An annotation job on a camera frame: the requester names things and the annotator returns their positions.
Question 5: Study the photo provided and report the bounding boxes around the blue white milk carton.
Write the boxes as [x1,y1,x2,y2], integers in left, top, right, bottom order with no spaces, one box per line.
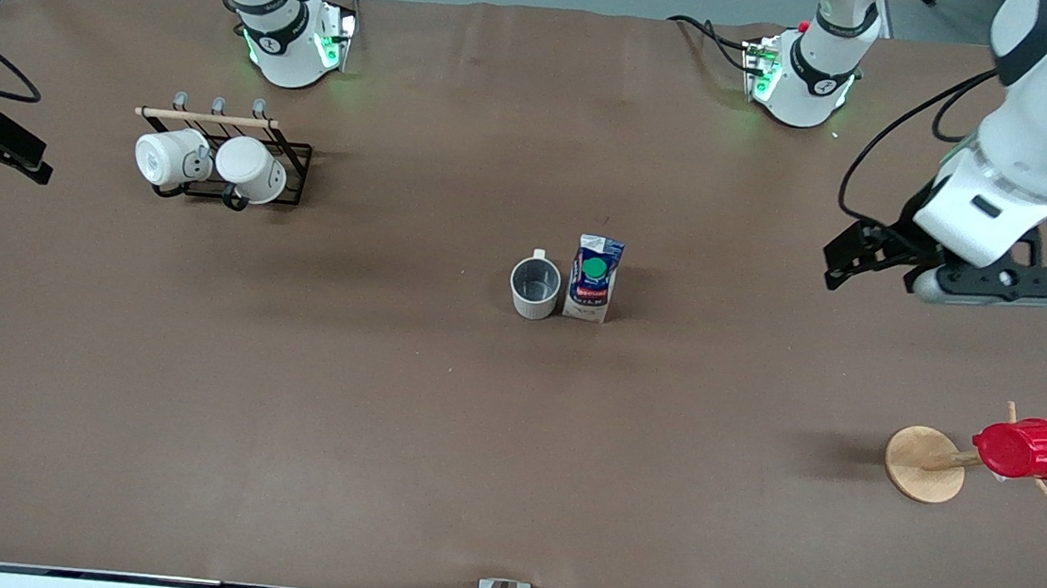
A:
[561,231,627,326]

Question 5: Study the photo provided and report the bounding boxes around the grey mug white outside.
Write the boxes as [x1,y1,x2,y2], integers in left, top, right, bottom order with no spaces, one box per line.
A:
[507,246,566,324]

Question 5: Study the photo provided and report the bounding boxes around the wooden cup tree stand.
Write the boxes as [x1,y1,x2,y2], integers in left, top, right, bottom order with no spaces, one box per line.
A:
[881,391,1047,515]

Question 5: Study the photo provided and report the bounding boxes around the red plastic cup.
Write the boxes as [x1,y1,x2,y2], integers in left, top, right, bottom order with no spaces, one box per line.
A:
[970,413,1047,482]

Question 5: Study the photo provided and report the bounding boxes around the white mug with smiley face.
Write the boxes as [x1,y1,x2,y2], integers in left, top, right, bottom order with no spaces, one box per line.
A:
[131,124,216,203]

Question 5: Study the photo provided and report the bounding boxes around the wooden rack rod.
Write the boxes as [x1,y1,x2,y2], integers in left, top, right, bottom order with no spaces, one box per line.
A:
[134,106,280,131]

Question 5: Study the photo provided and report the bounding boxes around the green lit control box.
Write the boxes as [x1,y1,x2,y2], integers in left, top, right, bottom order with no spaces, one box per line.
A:
[737,34,788,105]
[311,0,361,74]

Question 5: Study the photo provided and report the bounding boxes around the table cover sheet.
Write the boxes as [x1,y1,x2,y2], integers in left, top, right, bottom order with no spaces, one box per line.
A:
[0,0,1047,588]

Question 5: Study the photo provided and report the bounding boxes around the plain white mug black handle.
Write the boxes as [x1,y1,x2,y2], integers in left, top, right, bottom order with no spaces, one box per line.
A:
[211,134,292,215]

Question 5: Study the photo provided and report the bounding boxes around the black wire mug rack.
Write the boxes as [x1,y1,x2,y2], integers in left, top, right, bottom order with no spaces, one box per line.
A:
[151,106,317,211]

